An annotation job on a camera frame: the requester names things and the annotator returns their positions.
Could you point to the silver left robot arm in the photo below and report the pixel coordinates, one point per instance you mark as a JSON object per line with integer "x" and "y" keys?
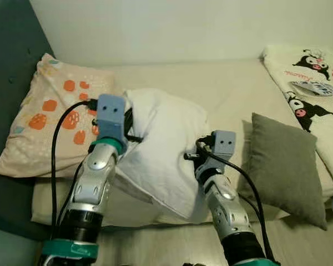
{"x": 94, "y": 183}

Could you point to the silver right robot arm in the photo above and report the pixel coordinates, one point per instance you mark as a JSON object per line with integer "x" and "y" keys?
{"x": 227, "y": 210}

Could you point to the grey square cushion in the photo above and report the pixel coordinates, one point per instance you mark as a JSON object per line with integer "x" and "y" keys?
{"x": 283, "y": 166}

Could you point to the pink patterned pillow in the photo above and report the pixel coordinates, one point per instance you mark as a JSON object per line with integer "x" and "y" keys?
{"x": 39, "y": 144}

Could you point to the beige bed mattress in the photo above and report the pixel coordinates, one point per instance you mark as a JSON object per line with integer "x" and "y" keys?
{"x": 227, "y": 88}

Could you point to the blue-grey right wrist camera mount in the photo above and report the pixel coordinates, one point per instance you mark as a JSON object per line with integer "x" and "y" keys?
{"x": 225, "y": 145}

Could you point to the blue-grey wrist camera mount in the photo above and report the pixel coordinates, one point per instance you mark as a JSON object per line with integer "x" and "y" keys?
{"x": 111, "y": 113}
{"x": 225, "y": 145}

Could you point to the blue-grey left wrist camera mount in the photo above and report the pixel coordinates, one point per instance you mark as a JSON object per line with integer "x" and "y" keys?
{"x": 111, "y": 113}

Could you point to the small printed flat pack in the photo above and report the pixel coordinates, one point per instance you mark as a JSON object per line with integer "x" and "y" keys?
{"x": 316, "y": 88}

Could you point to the white pillow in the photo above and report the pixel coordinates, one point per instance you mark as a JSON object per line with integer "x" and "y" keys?
{"x": 166, "y": 144}

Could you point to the white cartoon print blanket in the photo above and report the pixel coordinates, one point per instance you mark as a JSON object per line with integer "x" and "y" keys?
{"x": 322, "y": 138}

